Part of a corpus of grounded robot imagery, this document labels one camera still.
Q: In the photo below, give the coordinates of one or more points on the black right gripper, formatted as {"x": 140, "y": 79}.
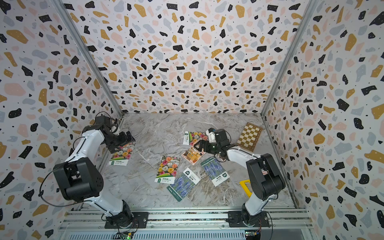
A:
{"x": 209, "y": 144}

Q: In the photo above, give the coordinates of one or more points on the wooden chessboard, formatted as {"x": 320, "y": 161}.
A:
{"x": 249, "y": 137}

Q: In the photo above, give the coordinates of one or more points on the left aluminium corner post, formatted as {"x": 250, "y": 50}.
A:
{"x": 65, "y": 16}

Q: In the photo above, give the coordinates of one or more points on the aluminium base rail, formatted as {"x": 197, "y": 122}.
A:
{"x": 205, "y": 223}

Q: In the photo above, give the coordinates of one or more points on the lavender seed packet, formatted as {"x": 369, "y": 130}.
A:
{"x": 183, "y": 184}
{"x": 215, "y": 171}

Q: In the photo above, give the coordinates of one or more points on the sunflower seed packet pink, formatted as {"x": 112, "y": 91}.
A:
{"x": 201, "y": 146}
{"x": 192, "y": 155}

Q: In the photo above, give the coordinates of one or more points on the yellow plastic frame tool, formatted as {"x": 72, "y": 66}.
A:
{"x": 246, "y": 185}

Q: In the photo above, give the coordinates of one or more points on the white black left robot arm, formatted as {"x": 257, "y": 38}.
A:
{"x": 79, "y": 180}

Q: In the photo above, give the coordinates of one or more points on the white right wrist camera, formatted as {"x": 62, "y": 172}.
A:
{"x": 211, "y": 136}

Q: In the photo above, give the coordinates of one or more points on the right aluminium corner post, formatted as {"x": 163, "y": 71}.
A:
{"x": 291, "y": 52}

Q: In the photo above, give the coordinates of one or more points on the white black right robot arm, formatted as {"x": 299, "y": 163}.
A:
{"x": 265, "y": 177}

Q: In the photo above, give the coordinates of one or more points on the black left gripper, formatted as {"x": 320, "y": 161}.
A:
{"x": 124, "y": 140}

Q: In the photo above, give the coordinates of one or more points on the lavender seed packet left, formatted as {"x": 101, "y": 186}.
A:
{"x": 183, "y": 184}

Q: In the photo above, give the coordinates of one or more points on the aluminium corner post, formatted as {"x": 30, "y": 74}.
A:
{"x": 65, "y": 16}
{"x": 291, "y": 52}

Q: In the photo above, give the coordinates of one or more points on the lavender seed packet right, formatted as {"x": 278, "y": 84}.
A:
{"x": 215, "y": 171}

